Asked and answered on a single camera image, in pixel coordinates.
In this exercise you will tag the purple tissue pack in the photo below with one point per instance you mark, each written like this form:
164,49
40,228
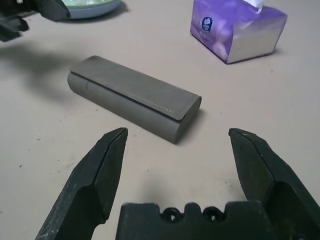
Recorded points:
225,30

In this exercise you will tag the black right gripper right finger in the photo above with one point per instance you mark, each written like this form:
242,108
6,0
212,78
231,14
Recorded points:
262,172

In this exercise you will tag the blue plastic plate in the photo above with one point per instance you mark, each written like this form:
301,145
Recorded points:
97,12

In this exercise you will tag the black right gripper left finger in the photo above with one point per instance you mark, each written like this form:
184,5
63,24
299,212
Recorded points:
95,180

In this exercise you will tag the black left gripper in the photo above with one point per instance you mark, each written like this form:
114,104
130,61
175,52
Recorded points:
15,8

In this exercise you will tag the grey glasses case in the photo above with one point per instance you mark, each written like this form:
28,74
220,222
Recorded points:
135,97

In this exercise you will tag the green plastic plate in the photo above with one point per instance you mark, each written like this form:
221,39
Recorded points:
85,3

